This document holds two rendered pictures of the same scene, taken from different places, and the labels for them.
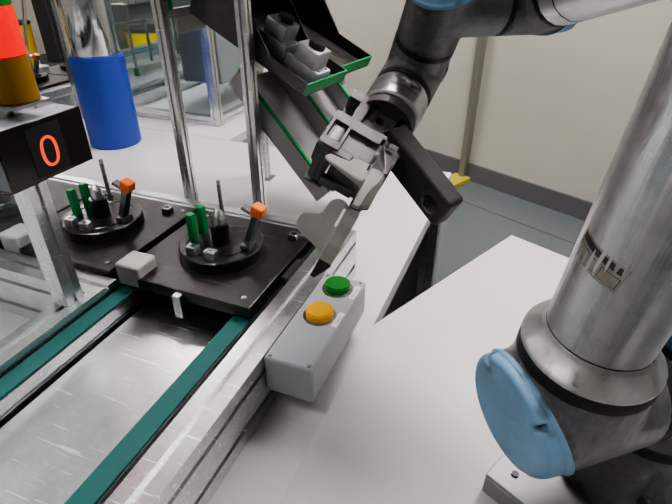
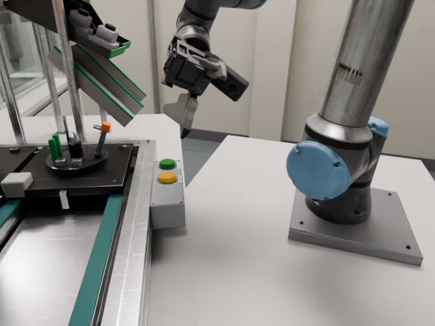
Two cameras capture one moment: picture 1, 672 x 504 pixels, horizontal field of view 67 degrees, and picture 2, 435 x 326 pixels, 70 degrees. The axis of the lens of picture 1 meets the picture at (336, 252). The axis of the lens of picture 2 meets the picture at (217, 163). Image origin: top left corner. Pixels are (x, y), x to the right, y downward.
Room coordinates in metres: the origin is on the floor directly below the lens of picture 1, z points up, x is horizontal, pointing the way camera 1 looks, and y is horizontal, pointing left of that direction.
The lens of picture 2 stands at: (-0.04, 0.24, 1.31)
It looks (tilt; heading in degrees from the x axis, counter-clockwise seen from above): 26 degrees down; 330
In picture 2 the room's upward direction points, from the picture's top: 1 degrees clockwise
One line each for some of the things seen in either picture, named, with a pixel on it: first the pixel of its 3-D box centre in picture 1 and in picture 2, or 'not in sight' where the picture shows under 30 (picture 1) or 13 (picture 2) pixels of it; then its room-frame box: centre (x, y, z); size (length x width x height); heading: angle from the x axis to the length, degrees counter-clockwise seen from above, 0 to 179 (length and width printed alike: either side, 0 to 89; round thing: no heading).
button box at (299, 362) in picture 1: (319, 330); (167, 190); (0.57, 0.02, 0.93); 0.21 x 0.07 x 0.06; 158
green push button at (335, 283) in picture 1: (337, 287); (167, 165); (0.63, 0.00, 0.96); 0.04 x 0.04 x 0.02
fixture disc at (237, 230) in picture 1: (222, 246); (77, 159); (0.72, 0.19, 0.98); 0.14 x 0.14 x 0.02
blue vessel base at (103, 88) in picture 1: (106, 100); not in sight; (1.58, 0.71, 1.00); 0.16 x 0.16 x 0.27
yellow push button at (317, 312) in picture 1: (319, 314); (167, 178); (0.57, 0.02, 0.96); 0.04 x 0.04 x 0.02
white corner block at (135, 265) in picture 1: (137, 269); (17, 185); (0.67, 0.32, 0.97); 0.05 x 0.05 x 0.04; 68
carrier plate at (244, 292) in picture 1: (223, 256); (79, 166); (0.72, 0.19, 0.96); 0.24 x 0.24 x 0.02; 68
